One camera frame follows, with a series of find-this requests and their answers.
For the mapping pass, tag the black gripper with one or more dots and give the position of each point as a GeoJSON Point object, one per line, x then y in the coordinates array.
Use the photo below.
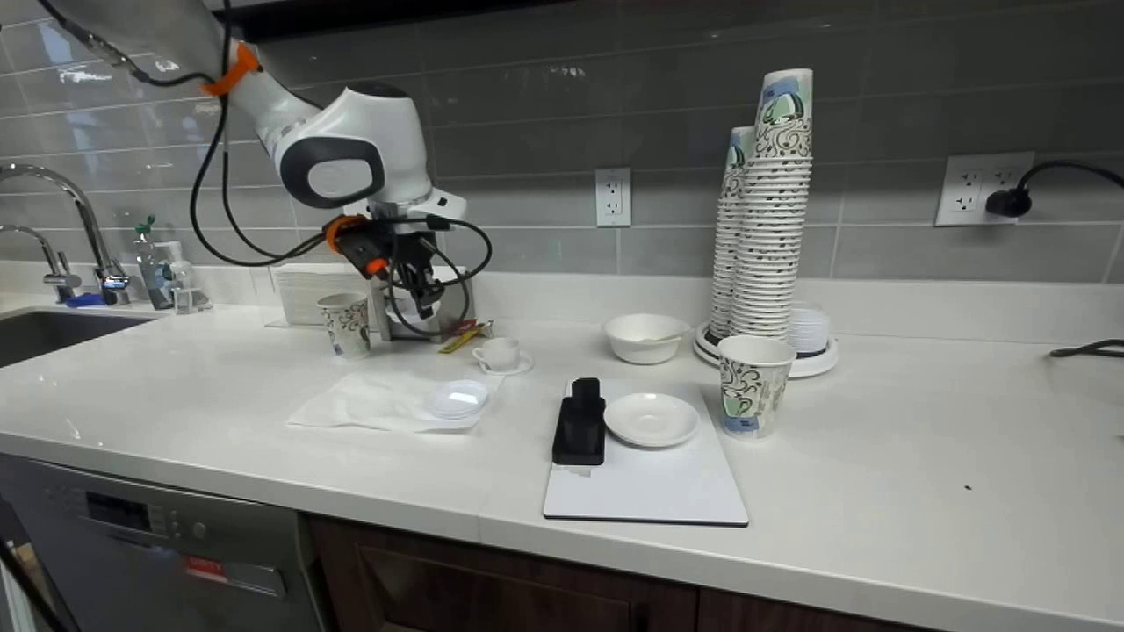
{"type": "Point", "coordinates": [409, 251]}

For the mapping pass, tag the patterned paper cup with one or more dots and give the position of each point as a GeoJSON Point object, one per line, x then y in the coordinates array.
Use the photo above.
{"type": "Point", "coordinates": [346, 328]}
{"type": "Point", "coordinates": [751, 383]}

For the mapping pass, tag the small white creamer cup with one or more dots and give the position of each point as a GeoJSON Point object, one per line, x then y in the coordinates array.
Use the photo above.
{"type": "Point", "coordinates": [500, 353]}

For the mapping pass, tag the white domed lid stack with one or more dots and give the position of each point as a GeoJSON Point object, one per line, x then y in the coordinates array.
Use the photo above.
{"type": "Point", "coordinates": [808, 333]}

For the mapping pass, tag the white cardboard napkin box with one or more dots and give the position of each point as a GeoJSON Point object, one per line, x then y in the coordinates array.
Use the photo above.
{"type": "Point", "coordinates": [460, 298]}

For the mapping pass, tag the white paper napkin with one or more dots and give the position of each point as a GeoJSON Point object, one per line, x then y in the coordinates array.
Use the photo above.
{"type": "Point", "coordinates": [361, 406]}

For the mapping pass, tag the small black device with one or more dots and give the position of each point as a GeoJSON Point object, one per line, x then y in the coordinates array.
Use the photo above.
{"type": "Point", "coordinates": [576, 424]}

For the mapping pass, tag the white bowl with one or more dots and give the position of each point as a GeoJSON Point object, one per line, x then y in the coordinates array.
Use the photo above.
{"type": "Point", "coordinates": [648, 340]}

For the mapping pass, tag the clear plastic bottle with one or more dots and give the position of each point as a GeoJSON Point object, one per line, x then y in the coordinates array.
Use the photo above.
{"type": "Point", "coordinates": [160, 268]}

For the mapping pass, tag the dark wood cabinet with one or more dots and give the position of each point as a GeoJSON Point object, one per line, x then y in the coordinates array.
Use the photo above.
{"type": "Point", "coordinates": [493, 583]}

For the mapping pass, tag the white rectangular board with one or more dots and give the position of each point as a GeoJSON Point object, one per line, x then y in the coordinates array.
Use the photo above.
{"type": "Point", "coordinates": [655, 485]}

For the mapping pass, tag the shorter stack of paper cups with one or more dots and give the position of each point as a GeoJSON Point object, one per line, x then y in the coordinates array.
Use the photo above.
{"type": "Point", "coordinates": [727, 234]}

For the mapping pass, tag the tall chrome faucet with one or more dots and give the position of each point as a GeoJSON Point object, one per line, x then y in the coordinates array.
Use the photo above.
{"type": "Point", "coordinates": [92, 231]}

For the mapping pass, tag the stainless steel dishwasher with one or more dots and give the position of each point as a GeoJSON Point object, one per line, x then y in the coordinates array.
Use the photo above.
{"type": "Point", "coordinates": [161, 549]}

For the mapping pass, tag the dark kitchen sink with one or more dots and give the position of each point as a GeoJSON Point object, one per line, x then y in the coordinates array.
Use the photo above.
{"type": "Point", "coordinates": [55, 336]}

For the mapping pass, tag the small chrome faucet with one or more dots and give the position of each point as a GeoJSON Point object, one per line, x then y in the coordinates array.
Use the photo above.
{"type": "Point", "coordinates": [55, 272]}

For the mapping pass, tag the tall stack of paper cups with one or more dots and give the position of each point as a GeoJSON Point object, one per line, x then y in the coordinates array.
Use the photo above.
{"type": "Point", "coordinates": [776, 198]}

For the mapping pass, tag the white round plate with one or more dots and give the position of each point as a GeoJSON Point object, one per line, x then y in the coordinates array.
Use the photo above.
{"type": "Point", "coordinates": [816, 364]}

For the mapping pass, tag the white single wall outlet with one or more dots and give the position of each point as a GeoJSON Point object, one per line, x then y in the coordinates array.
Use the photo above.
{"type": "Point", "coordinates": [611, 198]}

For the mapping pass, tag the white double wall outlet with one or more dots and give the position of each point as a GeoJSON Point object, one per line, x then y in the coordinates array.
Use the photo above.
{"type": "Point", "coordinates": [964, 189]}

